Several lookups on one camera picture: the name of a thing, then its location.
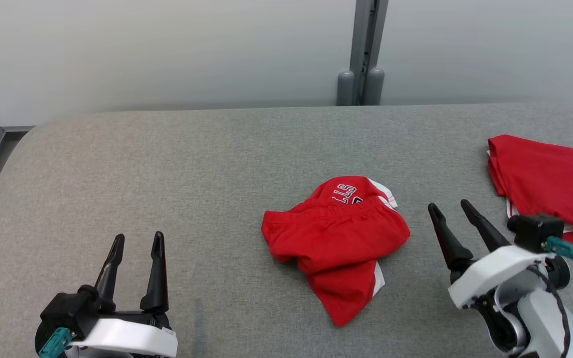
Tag grey vertical metal post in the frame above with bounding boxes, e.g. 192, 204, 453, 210
336, 0, 389, 106

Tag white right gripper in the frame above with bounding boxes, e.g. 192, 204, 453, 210
427, 199, 556, 309

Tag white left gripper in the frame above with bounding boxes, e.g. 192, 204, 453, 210
65, 231, 179, 358

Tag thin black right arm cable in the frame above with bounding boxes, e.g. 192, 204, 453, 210
528, 266, 572, 358

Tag left camera cable teal plug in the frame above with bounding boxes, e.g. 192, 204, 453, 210
38, 327, 73, 358

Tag red white sports shorts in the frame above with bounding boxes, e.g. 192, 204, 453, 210
261, 176, 411, 328

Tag red white jersey shirt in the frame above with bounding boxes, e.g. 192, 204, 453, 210
487, 134, 573, 244

